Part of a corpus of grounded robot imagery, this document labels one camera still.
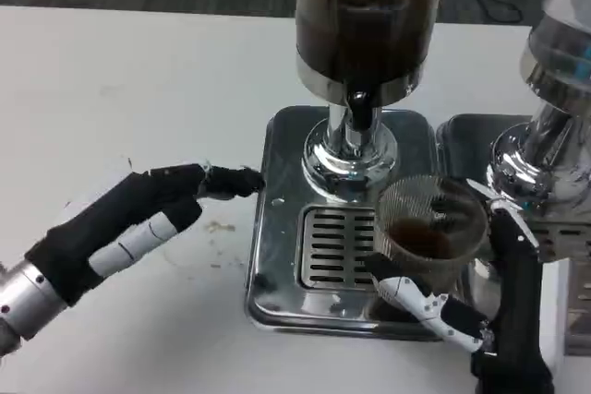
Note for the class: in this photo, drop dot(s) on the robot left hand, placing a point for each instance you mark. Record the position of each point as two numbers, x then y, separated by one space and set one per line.
129 205

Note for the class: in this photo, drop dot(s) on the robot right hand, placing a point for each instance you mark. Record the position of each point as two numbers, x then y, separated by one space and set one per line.
517 311

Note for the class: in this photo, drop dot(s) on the clear ribbed glass cup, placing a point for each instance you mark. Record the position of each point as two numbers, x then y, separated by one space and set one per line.
429 237

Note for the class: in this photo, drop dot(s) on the silver robot left forearm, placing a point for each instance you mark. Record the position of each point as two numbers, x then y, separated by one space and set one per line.
27 302

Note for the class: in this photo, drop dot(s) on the slotted steel drip grid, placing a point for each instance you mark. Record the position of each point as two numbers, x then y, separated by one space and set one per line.
337 246
563 242

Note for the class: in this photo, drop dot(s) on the dispenser with clear tank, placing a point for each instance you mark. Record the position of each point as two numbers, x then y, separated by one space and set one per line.
558 89

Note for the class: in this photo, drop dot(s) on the black dispenser tap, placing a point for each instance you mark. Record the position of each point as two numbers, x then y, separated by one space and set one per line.
359 110

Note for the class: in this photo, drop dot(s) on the dispenser with brown drink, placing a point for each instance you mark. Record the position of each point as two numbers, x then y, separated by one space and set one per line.
360 20

